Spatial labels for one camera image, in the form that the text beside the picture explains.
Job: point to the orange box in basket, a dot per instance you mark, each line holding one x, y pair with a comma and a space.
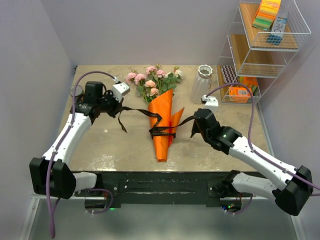
239, 94

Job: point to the grey tall box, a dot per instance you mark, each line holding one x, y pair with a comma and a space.
279, 24

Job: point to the striped wavy cloth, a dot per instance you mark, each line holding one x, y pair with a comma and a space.
229, 74

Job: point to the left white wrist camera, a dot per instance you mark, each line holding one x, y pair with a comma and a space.
119, 90

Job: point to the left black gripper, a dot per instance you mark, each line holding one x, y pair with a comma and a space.
118, 106

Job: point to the white ribbed vase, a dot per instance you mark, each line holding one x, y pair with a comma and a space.
202, 83

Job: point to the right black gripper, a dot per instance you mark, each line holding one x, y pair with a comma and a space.
195, 128

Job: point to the small grey round tin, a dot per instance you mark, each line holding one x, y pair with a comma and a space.
75, 91

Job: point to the pink flower bouquet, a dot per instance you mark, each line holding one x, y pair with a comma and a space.
155, 81

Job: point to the aluminium frame rail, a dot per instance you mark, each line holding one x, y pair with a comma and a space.
37, 227

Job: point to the blue puzzle cube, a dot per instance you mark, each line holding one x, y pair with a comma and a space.
274, 39

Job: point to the orange wrapping paper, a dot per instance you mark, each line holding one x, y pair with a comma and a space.
162, 105

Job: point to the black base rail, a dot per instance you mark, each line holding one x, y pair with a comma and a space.
161, 188

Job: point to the white wire shelf rack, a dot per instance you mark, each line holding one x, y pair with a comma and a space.
247, 51

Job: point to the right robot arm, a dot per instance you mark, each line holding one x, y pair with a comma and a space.
288, 186

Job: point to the colourful sponge pack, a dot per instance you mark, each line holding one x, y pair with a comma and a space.
266, 14

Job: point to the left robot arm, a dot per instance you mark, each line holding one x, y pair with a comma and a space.
50, 174

